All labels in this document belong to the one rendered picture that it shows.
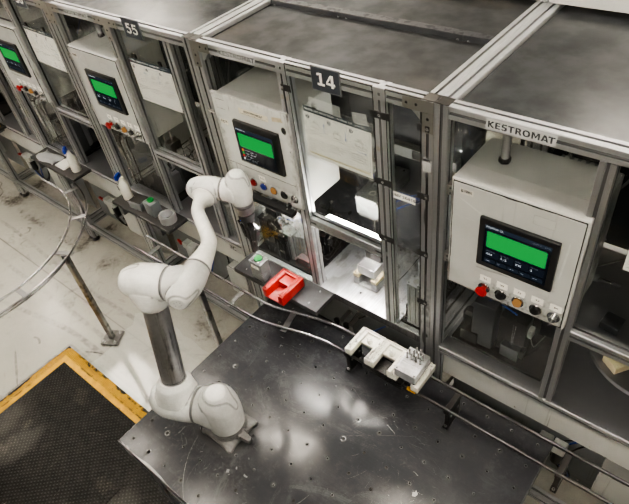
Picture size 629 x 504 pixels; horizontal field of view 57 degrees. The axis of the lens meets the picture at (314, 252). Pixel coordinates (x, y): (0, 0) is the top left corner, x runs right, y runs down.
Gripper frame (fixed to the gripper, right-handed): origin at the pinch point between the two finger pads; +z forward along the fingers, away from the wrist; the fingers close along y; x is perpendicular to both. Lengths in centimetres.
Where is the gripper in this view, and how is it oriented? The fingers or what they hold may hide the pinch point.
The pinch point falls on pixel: (254, 245)
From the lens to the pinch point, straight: 269.4
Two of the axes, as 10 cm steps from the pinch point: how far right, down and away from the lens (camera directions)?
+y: -7.7, -3.6, 5.3
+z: 1.2, 7.2, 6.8
